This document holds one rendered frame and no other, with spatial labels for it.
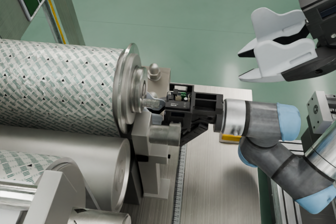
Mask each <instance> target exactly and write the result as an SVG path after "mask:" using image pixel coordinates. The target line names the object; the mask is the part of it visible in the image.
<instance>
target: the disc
mask: <svg viewBox="0 0 336 224"><path fill-rule="evenodd" d="M132 54H138V55H139V56H140V53H139V49H138V46H137V45H136V44H135V43H130V44H129V45H128V47H127V49H126V51H125V53H124V56H123V60H122V64H121V68H120V74H119V81H118V91H117V118H118V124H119V128H120V130H121V132H122V133H123V134H127V133H129V132H130V130H131V128H132V126H133V123H132V124H127V123H126V121H125V117H124V86H125V78H126V72H127V67H128V64H129V60H130V58H131V56H132Z"/></svg>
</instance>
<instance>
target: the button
mask: <svg viewBox="0 0 336 224"><path fill-rule="evenodd" d="M241 137H242V136H240V135H237V136H234V135H230V134H222V133H221V138H222V140H228V141H238V142H239V141H240V139H241Z"/></svg>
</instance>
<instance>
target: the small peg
mask: <svg viewBox="0 0 336 224"><path fill-rule="evenodd" d="M142 107H147V108H156V109H158V108H159V107H160V100H158V99H156V100H155V99H146V98H143V99H142Z"/></svg>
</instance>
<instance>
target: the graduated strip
mask: <svg viewBox="0 0 336 224"><path fill-rule="evenodd" d="M187 145H188V143H186V144H185V145H183V146H181V147H180V146H179V150H178V159H177V168H176V178H175V187H174V196H173V205H172V214H171V223H170V224H180V223H181V212H182V200H183V189H184V178H185V167H186V156H187Z"/></svg>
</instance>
